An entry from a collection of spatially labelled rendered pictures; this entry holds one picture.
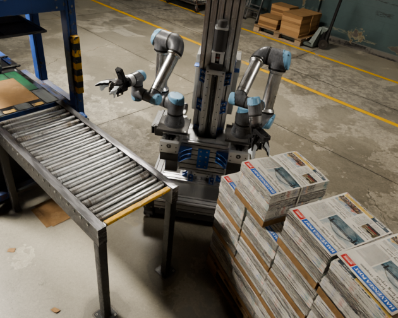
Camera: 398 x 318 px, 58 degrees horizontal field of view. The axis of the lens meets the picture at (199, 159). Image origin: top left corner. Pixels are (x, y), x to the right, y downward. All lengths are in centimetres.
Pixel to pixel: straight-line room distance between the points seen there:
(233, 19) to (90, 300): 204
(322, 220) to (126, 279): 148
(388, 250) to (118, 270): 175
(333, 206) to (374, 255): 29
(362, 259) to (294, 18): 678
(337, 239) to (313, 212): 16
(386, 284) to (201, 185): 185
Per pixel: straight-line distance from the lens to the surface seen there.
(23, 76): 350
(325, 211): 176
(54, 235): 298
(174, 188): 209
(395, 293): 157
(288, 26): 808
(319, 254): 163
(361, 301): 155
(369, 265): 161
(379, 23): 847
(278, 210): 188
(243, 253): 217
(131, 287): 261
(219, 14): 248
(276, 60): 239
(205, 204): 286
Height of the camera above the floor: 215
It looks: 35 degrees down
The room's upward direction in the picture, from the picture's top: 7 degrees clockwise
